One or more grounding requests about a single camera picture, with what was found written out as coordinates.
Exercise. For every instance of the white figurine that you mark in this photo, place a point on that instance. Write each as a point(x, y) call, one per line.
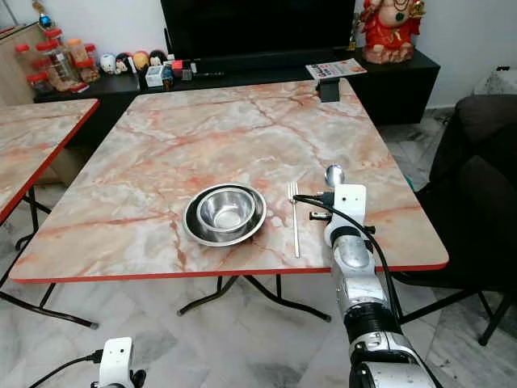
point(107, 65)

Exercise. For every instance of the black chair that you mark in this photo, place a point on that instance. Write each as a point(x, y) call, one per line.
point(477, 162)

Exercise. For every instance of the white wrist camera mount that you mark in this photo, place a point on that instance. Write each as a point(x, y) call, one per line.
point(351, 202)
point(116, 357)

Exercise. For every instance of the black television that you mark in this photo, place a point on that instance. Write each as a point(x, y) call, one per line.
point(258, 26)

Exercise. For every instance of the black tv console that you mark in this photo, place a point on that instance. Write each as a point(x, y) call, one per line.
point(396, 85)

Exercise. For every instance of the marble top folding table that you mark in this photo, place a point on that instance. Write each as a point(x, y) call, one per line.
point(210, 133)
point(36, 137)

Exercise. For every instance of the black remote control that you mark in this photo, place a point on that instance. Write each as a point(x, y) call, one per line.
point(208, 74)

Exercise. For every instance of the steel spoon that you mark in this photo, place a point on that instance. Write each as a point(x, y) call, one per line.
point(334, 175)

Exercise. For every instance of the small red box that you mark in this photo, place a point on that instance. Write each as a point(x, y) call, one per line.
point(176, 69)

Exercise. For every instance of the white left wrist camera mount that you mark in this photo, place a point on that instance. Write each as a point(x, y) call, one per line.
point(116, 357)

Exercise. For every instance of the small white box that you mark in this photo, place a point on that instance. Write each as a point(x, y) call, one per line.
point(153, 77)

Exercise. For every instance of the printed brochure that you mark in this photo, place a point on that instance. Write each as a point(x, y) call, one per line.
point(336, 69)

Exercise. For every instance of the small red lid jar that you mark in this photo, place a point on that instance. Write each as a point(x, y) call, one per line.
point(23, 58)
point(37, 83)

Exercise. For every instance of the steel plate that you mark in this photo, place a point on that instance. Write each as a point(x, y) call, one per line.
point(195, 227)

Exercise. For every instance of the steel fork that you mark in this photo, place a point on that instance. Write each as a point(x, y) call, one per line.
point(295, 226)

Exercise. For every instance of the orange snack jar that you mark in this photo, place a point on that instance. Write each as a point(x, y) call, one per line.
point(77, 52)

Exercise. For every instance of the large red lid jar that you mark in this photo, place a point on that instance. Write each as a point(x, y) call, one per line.
point(56, 65)

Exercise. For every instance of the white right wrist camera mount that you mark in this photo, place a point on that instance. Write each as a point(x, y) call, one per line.
point(351, 202)

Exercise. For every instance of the steel bowl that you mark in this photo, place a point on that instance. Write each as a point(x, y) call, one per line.
point(225, 211)

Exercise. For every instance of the wooden cabinet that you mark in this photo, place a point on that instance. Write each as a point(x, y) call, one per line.
point(14, 81)

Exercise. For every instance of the red laughing buddha statue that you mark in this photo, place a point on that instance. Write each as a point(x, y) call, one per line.
point(389, 31)

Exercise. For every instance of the black figurine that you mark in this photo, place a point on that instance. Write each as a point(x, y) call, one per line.
point(121, 65)

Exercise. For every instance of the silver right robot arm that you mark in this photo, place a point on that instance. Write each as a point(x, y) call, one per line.
point(359, 279)

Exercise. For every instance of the yellow figurine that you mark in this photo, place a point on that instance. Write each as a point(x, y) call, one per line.
point(140, 61)

